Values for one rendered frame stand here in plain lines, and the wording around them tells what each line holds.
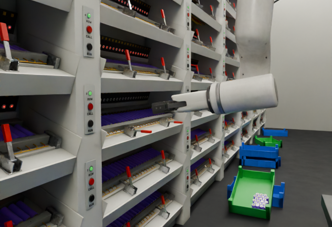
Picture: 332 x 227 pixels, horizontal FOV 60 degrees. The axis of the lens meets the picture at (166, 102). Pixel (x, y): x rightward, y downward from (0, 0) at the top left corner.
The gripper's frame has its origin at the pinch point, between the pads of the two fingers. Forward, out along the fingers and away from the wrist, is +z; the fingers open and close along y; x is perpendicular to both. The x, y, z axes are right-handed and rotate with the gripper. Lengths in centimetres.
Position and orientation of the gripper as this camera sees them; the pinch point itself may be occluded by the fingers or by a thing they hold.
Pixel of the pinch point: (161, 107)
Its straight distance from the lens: 83.7
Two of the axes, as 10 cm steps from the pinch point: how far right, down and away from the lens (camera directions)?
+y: -4.2, 0.5, -9.0
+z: -8.9, 1.4, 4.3
